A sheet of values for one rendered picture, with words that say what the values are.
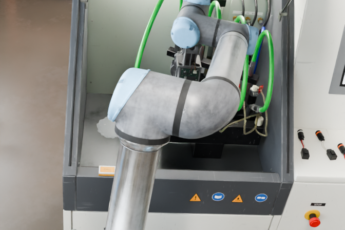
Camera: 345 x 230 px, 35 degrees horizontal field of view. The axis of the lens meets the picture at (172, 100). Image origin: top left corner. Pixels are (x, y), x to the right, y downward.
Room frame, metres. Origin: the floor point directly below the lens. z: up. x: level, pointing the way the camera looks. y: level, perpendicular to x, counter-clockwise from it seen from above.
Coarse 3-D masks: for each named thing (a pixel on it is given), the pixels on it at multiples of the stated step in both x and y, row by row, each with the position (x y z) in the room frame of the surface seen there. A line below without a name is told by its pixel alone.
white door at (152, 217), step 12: (72, 216) 1.07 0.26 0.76; (84, 216) 1.08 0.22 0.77; (96, 216) 1.08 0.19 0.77; (156, 216) 1.11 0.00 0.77; (168, 216) 1.12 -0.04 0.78; (180, 216) 1.12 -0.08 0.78; (192, 216) 1.13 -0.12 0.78; (204, 216) 1.13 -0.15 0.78; (216, 216) 1.14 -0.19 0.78; (228, 216) 1.14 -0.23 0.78; (240, 216) 1.15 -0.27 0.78; (252, 216) 1.16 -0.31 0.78; (264, 216) 1.16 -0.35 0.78; (72, 228) 1.07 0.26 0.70; (84, 228) 1.08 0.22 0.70; (96, 228) 1.08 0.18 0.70; (156, 228) 1.11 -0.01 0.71; (168, 228) 1.12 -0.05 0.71; (180, 228) 1.12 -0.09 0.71; (192, 228) 1.13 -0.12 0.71; (204, 228) 1.13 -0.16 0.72; (216, 228) 1.14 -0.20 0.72; (228, 228) 1.15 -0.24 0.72; (240, 228) 1.15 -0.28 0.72; (252, 228) 1.16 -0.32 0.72; (264, 228) 1.17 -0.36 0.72
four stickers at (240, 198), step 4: (192, 196) 1.12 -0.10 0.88; (196, 196) 1.13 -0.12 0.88; (200, 196) 1.13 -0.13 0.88; (212, 196) 1.13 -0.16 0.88; (216, 196) 1.14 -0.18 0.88; (220, 196) 1.14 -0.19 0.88; (224, 196) 1.14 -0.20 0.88; (236, 196) 1.15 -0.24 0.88; (240, 196) 1.15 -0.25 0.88; (244, 196) 1.15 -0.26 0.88; (256, 196) 1.15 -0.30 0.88; (260, 196) 1.16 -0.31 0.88; (264, 196) 1.16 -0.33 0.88; (192, 200) 1.12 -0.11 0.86; (196, 200) 1.13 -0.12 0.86; (200, 200) 1.13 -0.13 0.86; (212, 200) 1.13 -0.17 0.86; (216, 200) 1.14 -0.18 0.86; (220, 200) 1.14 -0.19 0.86; (232, 200) 1.14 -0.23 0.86; (236, 200) 1.15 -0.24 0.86; (240, 200) 1.15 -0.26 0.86; (256, 200) 1.16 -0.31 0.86; (260, 200) 1.16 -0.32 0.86; (264, 200) 1.16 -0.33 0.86
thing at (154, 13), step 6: (162, 0) 1.35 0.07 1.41; (180, 0) 1.54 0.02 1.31; (156, 6) 1.33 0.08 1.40; (180, 6) 1.55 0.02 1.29; (156, 12) 1.31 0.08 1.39; (150, 18) 1.29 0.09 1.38; (150, 24) 1.28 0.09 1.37; (144, 36) 1.25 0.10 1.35; (144, 42) 1.24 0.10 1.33; (138, 54) 1.22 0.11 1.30; (138, 60) 1.22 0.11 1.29; (138, 66) 1.21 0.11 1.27
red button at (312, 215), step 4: (308, 212) 1.18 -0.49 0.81; (312, 212) 1.18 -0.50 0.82; (316, 212) 1.18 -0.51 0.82; (304, 216) 1.18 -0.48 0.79; (308, 216) 1.18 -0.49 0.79; (312, 216) 1.17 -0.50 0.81; (316, 216) 1.19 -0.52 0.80; (312, 220) 1.15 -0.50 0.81; (316, 220) 1.15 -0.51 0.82; (312, 224) 1.15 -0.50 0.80; (316, 224) 1.15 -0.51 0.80
